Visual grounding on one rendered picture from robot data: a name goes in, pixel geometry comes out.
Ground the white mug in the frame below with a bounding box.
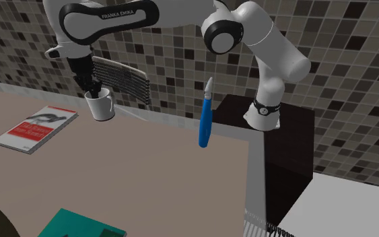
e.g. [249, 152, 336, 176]
[83, 87, 116, 122]

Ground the blue-handled knife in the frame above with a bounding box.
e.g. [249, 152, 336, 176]
[197, 76, 215, 149]

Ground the black robot stand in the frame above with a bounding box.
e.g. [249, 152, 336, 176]
[211, 94, 315, 228]

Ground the grey wire rack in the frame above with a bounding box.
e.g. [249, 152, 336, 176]
[242, 209, 296, 237]
[91, 55, 151, 106]

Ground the white and red book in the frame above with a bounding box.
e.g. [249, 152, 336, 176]
[0, 105, 79, 156]

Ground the teal book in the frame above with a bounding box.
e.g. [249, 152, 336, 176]
[37, 207, 128, 237]

